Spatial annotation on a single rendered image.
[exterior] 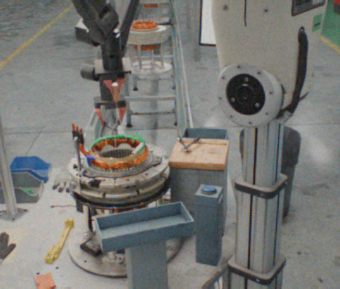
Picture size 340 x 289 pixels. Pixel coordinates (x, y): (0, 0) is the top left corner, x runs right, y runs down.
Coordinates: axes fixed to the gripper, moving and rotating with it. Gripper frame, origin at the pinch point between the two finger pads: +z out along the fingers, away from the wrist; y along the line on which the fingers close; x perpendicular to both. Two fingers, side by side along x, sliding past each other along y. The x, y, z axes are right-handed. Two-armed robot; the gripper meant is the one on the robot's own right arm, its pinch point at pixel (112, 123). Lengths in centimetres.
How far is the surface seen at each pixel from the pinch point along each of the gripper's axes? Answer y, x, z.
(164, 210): -9.7, 39.8, 11.8
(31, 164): 34, -52, 36
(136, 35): -38, -199, 14
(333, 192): -162, -121, 122
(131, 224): 0.2, 41.2, 14.0
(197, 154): -27.4, 9.5, 11.0
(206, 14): -56, -80, -19
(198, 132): -33.9, -13.6, 13.0
